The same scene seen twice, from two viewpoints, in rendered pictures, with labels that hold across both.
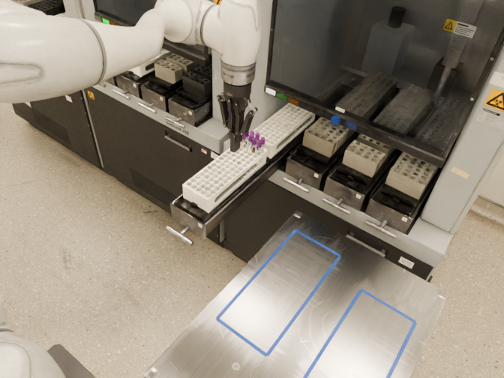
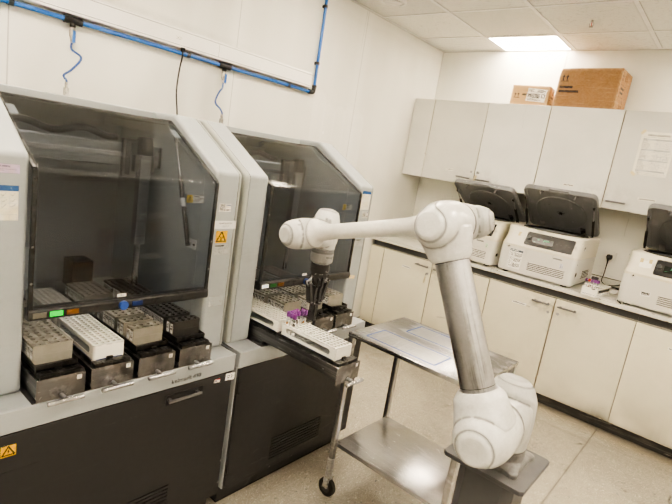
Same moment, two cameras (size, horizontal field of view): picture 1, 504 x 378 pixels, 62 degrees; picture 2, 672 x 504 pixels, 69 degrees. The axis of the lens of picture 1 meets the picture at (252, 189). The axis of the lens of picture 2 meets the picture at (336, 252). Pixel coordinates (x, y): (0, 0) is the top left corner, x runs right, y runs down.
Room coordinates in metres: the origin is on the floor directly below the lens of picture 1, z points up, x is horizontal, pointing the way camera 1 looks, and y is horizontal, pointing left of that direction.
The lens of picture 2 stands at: (0.74, 1.92, 1.56)
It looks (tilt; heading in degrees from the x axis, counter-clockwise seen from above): 11 degrees down; 276
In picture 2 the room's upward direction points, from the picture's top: 9 degrees clockwise
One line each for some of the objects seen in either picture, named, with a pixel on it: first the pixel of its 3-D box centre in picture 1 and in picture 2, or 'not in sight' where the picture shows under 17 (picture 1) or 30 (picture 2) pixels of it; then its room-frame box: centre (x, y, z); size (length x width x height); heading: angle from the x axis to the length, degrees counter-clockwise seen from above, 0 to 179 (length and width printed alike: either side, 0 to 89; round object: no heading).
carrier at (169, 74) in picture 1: (166, 73); (146, 334); (1.51, 0.38, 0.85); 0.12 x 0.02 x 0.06; 58
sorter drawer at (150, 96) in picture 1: (205, 67); (113, 330); (1.71, 0.25, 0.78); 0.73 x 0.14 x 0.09; 147
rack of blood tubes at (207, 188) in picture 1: (226, 174); (315, 340); (0.96, 0.08, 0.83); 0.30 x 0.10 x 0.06; 147
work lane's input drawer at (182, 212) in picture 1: (252, 165); (290, 340); (1.07, 0.00, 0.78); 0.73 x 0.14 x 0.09; 147
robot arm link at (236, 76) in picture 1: (238, 69); (321, 255); (0.99, 0.06, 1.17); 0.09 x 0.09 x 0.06
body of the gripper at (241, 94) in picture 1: (237, 94); (318, 273); (0.99, 0.06, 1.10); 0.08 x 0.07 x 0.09; 57
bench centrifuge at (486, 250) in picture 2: not in sight; (483, 221); (-0.03, -2.38, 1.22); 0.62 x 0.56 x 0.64; 55
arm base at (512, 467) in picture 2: not in sight; (501, 445); (0.26, 0.39, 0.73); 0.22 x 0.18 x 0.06; 57
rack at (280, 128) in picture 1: (283, 127); (263, 314); (1.22, -0.09, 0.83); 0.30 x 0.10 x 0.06; 147
